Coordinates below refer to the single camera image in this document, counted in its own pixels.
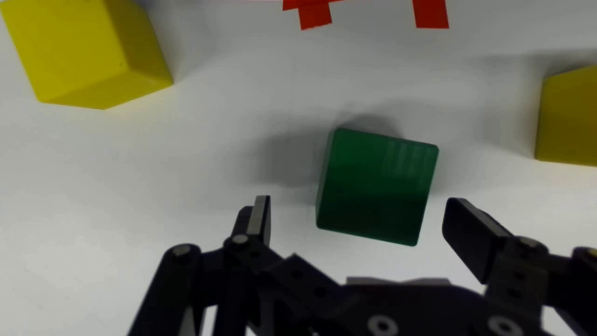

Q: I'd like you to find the yellow toy block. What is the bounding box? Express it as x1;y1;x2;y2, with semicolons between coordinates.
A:
0;0;176;111
534;63;597;167

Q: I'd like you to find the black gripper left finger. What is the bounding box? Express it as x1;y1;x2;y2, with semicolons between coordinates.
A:
128;192;342;336

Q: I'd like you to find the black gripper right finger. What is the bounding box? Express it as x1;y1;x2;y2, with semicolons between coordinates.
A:
443;195;597;336

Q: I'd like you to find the orange tape grid mark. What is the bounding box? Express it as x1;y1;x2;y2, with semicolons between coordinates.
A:
282;0;452;31

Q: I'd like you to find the green toy block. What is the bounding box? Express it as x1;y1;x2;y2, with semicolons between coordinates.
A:
314;124;443;248

